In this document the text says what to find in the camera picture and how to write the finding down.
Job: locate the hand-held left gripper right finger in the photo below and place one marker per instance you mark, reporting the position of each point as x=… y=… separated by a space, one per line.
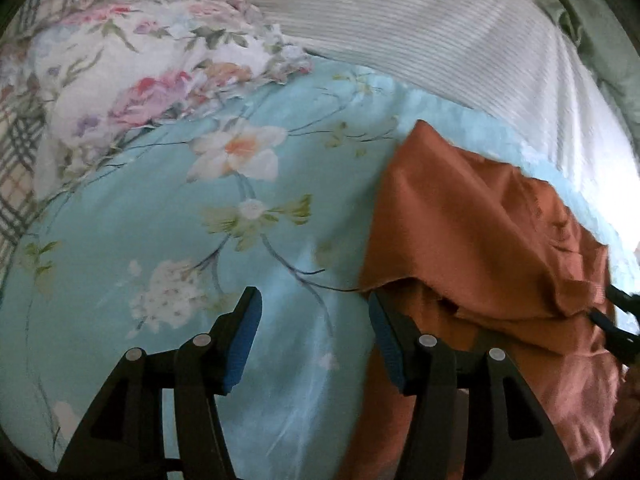
x=392 y=345

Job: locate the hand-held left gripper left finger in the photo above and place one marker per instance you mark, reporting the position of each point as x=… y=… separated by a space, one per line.
x=242 y=340

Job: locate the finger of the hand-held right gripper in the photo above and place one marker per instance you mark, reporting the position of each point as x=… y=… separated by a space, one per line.
x=625 y=300
x=620 y=337

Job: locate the rust orange cloth garment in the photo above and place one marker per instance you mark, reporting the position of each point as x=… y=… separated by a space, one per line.
x=465 y=240

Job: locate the light blue floral bedsheet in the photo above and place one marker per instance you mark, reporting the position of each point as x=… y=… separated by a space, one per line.
x=165 y=240

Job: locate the white pink floral pillow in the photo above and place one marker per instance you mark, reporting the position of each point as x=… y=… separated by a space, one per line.
x=140 y=75

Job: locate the green cloth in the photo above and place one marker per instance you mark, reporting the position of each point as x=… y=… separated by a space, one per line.
x=590 y=15

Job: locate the white striped quilt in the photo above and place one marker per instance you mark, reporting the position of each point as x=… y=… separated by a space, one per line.
x=450 y=35

